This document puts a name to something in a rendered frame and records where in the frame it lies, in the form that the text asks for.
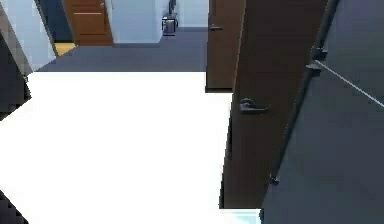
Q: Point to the orange brown room door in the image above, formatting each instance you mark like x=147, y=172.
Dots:
x=88, y=23

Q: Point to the dark brown room door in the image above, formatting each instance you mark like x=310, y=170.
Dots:
x=266, y=100
x=220, y=56

